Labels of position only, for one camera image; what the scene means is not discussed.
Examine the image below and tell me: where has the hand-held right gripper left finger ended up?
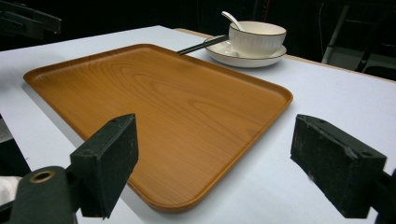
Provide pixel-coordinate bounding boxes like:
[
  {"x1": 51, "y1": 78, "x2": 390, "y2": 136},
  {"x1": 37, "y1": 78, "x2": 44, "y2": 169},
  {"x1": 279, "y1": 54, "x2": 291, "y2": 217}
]
[{"x1": 69, "y1": 113, "x2": 140, "y2": 219}]

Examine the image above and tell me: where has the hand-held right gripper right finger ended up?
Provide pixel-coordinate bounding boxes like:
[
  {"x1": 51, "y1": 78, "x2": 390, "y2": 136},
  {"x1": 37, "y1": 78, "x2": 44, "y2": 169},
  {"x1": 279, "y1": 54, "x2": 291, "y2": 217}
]
[{"x1": 290, "y1": 114, "x2": 388, "y2": 219}]

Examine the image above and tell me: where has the brown wooden tray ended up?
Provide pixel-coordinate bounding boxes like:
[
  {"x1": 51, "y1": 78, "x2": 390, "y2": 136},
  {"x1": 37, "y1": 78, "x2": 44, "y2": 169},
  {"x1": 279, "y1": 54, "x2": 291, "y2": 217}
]
[{"x1": 22, "y1": 43, "x2": 294, "y2": 214}]

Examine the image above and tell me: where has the metal stand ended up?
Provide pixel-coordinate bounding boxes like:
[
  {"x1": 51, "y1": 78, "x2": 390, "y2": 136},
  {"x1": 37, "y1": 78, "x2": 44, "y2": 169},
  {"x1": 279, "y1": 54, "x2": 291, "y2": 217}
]
[{"x1": 320, "y1": 2, "x2": 396, "y2": 77}]

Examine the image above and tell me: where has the white plate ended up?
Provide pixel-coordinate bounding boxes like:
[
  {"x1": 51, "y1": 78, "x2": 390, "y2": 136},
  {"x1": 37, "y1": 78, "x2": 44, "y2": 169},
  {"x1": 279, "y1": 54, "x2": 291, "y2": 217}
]
[{"x1": 204, "y1": 35, "x2": 288, "y2": 69}]

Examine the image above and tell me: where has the white ribbed bowl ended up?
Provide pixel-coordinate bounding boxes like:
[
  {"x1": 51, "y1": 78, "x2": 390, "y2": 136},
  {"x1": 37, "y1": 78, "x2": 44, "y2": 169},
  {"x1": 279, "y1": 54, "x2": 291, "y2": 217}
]
[{"x1": 228, "y1": 21, "x2": 288, "y2": 59}]

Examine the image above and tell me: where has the black chopstick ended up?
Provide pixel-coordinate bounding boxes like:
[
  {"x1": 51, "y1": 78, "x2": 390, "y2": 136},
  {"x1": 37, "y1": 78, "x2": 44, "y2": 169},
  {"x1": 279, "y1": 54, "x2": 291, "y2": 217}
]
[
  {"x1": 177, "y1": 35, "x2": 230, "y2": 54},
  {"x1": 177, "y1": 36, "x2": 231, "y2": 56}
]

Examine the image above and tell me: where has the white ceramic spoon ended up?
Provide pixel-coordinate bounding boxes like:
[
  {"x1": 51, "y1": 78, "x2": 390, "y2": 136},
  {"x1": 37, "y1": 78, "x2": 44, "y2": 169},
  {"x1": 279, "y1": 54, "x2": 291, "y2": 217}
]
[{"x1": 220, "y1": 10, "x2": 247, "y2": 33}]

